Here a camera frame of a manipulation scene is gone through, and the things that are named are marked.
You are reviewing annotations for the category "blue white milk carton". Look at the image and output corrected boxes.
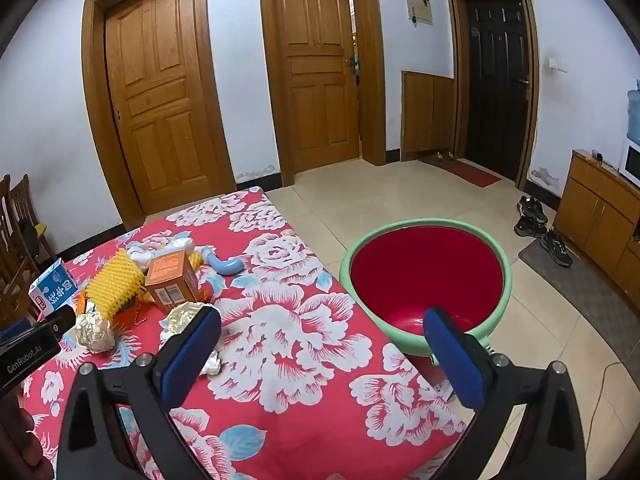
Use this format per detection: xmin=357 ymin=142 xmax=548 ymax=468
xmin=28 ymin=258 xmax=76 ymax=320

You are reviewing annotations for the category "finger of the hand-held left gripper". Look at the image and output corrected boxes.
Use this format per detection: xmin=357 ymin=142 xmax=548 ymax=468
xmin=34 ymin=305 xmax=77 ymax=335

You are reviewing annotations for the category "black entrance door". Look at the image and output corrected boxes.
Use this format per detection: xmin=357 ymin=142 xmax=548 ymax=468
xmin=446 ymin=0 xmax=541 ymax=191

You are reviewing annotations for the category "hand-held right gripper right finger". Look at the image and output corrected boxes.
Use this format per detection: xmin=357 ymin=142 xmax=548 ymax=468
xmin=422 ymin=305 xmax=588 ymax=480

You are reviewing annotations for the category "wooden door with handle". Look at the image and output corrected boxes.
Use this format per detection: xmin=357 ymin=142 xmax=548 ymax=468
xmin=257 ymin=0 xmax=386 ymax=176

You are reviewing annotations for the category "grey floor mat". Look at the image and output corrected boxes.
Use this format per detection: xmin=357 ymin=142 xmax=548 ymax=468
xmin=517 ymin=242 xmax=640 ymax=356

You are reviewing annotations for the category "red floral tablecloth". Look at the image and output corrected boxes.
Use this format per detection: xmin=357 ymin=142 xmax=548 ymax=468
xmin=20 ymin=186 xmax=473 ymax=480

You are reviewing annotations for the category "green basin with red inside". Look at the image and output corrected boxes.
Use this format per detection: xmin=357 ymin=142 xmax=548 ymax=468
xmin=339 ymin=217 xmax=512 ymax=358

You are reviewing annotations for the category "arched panel wooden door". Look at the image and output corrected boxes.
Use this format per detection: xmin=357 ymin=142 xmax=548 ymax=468
xmin=82 ymin=0 xmax=236 ymax=231

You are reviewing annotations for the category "light blue plastic pipe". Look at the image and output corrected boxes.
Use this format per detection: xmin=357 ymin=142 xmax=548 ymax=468
xmin=202 ymin=245 xmax=244 ymax=277

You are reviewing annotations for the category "black sneaker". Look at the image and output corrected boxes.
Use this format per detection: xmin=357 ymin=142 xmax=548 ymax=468
xmin=516 ymin=196 xmax=549 ymax=223
xmin=540 ymin=228 xmax=574 ymax=267
xmin=514 ymin=216 xmax=549 ymax=238

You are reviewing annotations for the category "red door mat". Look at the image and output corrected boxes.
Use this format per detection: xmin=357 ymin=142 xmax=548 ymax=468
xmin=419 ymin=156 xmax=502 ymax=188

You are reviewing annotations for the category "orange cardboard box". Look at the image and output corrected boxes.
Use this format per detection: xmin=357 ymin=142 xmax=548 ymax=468
xmin=144 ymin=250 xmax=201 ymax=315

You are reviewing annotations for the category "white plastic packaging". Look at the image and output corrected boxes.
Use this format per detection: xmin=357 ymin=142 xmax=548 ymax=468
xmin=125 ymin=237 xmax=203 ymax=267

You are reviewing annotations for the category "white paper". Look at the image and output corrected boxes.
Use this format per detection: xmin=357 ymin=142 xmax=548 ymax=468
xmin=160 ymin=301 xmax=222 ymax=377

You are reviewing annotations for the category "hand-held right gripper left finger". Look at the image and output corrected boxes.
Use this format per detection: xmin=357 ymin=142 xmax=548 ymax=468
xmin=52 ymin=304 xmax=223 ymax=480

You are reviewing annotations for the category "wooden chair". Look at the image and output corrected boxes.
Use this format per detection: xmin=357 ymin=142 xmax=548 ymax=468
xmin=0 ymin=175 xmax=38 ymax=322
xmin=10 ymin=174 xmax=56 ymax=261

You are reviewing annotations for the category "blue water jug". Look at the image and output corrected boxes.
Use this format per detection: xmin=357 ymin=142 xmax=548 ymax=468
xmin=626 ymin=79 xmax=640 ymax=143

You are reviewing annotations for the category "black yellow bag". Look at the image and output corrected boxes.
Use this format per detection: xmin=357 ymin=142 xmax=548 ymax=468
xmin=22 ymin=220 xmax=49 ymax=257

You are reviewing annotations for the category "person's left hand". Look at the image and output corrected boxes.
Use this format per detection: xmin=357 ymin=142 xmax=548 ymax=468
xmin=0 ymin=406 xmax=54 ymax=480

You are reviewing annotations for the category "bead chain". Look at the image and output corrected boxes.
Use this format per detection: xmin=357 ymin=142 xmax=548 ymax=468
xmin=117 ymin=300 xmax=151 ymax=329

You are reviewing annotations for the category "white microwave oven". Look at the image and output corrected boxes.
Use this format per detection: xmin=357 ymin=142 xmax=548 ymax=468
xmin=619 ymin=141 xmax=640 ymax=186

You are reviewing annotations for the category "wall electrical panel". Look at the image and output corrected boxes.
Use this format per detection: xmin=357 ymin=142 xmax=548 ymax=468
xmin=403 ymin=0 xmax=434 ymax=26

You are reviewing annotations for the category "wooden wall panel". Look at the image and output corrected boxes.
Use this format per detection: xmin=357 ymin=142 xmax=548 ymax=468
xmin=401 ymin=71 xmax=456 ymax=161

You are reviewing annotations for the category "wooden cabinet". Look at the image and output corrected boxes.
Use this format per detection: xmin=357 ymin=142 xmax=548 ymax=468
xmin=552 ymin=149 xmax=640 ymax=301

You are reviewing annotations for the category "floor cable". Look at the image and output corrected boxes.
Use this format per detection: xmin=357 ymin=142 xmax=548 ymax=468
xmin=597 ymin=355 xmax=632 ymax=397

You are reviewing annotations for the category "yellow foam net sleeve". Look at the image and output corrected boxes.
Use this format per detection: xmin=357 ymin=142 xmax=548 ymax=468
xmin=86 ymin=249 xmax=147 ymax=320

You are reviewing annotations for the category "crumpled foil ball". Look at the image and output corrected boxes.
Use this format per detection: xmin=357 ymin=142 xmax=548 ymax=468
xmin=75 ymin=310 xmax=117 ymax=353

